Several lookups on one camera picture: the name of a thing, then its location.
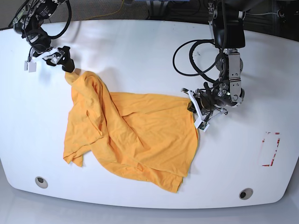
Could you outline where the white cable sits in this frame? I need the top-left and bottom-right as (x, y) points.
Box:
(245, 10), (279, 16)

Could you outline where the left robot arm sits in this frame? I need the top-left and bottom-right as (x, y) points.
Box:
(178, 0), (245, 130)

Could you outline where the red tape rectangle marking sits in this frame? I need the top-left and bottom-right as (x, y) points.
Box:
(258, 132), (281, 167)

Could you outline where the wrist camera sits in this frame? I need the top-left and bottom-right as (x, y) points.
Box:
(194, 118), (210, 132)
(24, 61), (36, 72)

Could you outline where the right table cable grommet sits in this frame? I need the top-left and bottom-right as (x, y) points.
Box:
(239, 188), (253, 200)

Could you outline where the table cable grommet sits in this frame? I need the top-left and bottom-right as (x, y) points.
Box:
(35, 176), (48, 189)
(239, 188), (253, 200)

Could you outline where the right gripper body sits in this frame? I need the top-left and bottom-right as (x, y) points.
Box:
(28, 47), (64, 63)

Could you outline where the orange t-shirt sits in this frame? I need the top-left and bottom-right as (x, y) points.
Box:
(63, 71), (199, 193)

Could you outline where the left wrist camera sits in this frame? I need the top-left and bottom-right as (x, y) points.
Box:
(194, 118), (210, 132)

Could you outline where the yellow cable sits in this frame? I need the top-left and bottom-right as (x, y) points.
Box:
(85, 0), (124, 21)

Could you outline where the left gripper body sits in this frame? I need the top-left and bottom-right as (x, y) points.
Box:
(181, 88), (228, 122)

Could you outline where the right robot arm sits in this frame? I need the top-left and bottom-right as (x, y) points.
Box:
(9, 0), (75, 73)

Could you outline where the left table cable grommet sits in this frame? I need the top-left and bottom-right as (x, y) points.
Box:
(35, 176), (48, 189)

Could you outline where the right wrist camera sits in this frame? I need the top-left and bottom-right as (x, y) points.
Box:
(24, 61), (36, 72)

